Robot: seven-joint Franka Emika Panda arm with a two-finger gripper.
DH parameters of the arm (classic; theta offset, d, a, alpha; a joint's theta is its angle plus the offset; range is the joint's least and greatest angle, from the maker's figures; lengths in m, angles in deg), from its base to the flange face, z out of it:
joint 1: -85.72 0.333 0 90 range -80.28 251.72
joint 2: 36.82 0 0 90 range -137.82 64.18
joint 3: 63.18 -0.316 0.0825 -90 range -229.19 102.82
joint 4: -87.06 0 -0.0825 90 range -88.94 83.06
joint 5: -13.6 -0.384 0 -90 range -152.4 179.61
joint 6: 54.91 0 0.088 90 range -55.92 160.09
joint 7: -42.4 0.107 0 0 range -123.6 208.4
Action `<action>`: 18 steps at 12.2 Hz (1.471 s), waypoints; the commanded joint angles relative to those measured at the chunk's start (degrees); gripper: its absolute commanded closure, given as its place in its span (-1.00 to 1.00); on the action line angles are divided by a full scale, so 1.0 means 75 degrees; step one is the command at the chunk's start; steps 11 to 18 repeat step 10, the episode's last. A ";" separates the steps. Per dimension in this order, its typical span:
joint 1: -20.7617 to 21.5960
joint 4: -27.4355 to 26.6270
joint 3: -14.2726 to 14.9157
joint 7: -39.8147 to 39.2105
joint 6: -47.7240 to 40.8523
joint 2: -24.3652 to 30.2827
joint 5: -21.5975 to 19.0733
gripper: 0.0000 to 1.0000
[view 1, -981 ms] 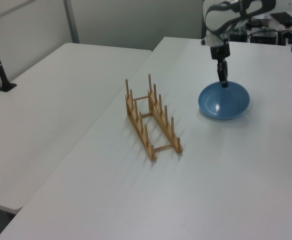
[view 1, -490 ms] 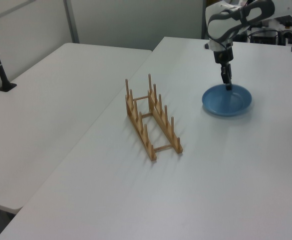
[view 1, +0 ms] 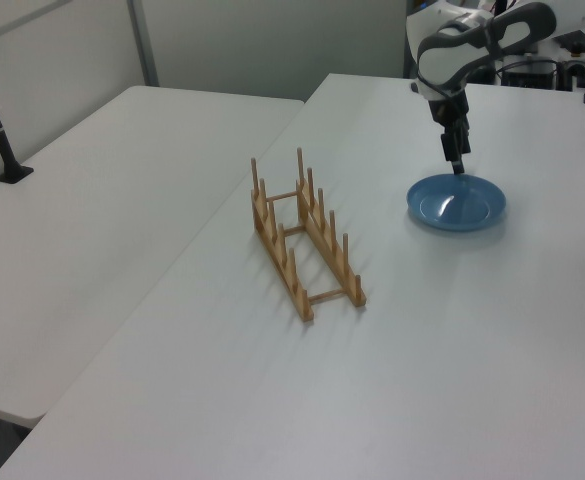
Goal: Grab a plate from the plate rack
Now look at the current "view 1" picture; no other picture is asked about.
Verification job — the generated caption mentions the wooden plate rack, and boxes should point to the wooden plate rack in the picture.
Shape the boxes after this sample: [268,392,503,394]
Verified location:
[249,146,368,324]

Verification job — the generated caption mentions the blue round plate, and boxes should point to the blue round plate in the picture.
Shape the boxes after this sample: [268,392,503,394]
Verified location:
[405,172,507,235]

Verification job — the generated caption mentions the dark desk equipment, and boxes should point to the dark desk equipment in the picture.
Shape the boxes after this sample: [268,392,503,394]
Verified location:
[555,28,585,93]

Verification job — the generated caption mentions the black electronics box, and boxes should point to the black electronics box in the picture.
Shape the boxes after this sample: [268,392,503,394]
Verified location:
[500,58,559,91]

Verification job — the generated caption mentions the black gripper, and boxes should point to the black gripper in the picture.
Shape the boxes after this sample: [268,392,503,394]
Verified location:
[427,92,474,176]

